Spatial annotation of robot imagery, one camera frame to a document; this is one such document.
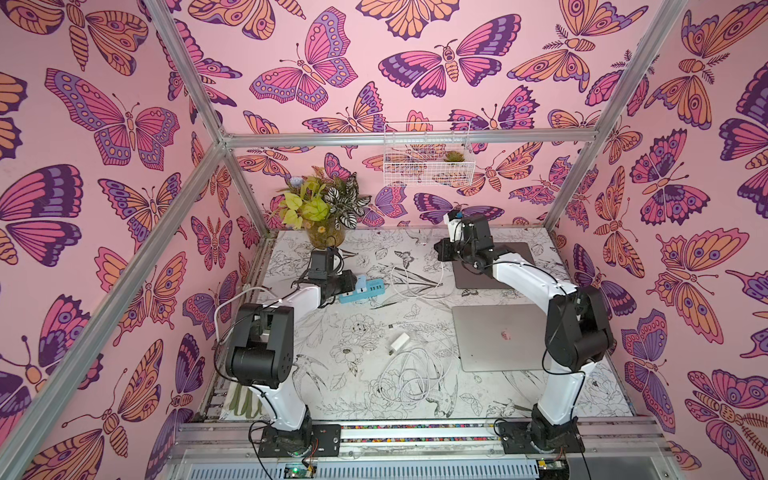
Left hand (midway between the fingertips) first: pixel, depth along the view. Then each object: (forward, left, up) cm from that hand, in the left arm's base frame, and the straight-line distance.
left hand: (356, 277), depth 98 cm
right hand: (+6, -26, +10) cm, 29 cm away
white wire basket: (+30, -23, +27) cm, 47 cm away
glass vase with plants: (+19, +11, +15) cm, 26 cm away
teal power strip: (-2, -6, -4) cm, 7 cm away
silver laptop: (-19, -45, -5) cm, 49 cm away
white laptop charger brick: (-21, -14, -4) cm, 25 cm away
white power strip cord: (-9, +39, 0) cm, 40 cm away
